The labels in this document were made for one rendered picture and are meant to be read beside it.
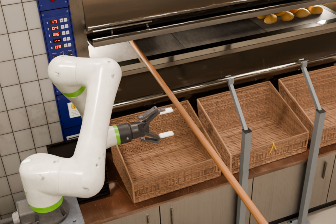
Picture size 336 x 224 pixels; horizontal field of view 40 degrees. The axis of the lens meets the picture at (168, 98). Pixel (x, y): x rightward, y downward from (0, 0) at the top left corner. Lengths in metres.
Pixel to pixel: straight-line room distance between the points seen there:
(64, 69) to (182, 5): 1.11
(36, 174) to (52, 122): 1.21
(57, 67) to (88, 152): 0.36
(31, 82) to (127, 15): 0.64
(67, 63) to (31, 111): 1.02
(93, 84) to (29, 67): 0.96
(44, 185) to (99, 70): 0.45
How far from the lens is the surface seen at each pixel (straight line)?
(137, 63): 2.76
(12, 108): 2.74
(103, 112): 1.67
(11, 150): 2.90
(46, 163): 1.64
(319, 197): 3.37
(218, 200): 2.86
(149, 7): 2.64
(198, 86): 2.52
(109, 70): 1.72
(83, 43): 2.61
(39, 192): 1.67
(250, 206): 1.79
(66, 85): 1.80
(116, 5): 2.59
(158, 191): 2.68
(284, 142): 2.91
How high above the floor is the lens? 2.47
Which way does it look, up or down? 32 degrees down
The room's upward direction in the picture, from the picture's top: 2 degrees counter-clockwise
